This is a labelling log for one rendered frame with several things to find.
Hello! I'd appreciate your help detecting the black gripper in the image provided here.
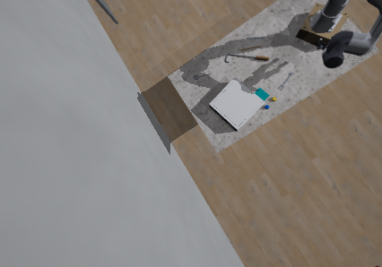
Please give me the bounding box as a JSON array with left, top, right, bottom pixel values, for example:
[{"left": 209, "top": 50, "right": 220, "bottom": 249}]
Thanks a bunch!
[{"left": 316, "top": 39, "right": 327, "bottom": 50}]

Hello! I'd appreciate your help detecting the teal square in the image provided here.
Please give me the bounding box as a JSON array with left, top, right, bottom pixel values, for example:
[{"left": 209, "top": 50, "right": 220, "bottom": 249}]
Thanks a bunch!
[{"left": 255, "top": 88, "right": 270, "bottom": 101}]

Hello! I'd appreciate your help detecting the steel hook with wooden handle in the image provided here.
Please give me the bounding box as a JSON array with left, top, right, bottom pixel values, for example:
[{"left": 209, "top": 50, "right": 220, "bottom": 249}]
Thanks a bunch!
[{"left": 225, "top": 54, "right": 269, "bottom": 63}]

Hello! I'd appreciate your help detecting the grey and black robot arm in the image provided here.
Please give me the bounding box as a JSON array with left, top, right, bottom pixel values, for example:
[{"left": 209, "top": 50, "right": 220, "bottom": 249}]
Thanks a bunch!
[{"left": 310, "top": 0, "right": 382, "bottom": 68}]

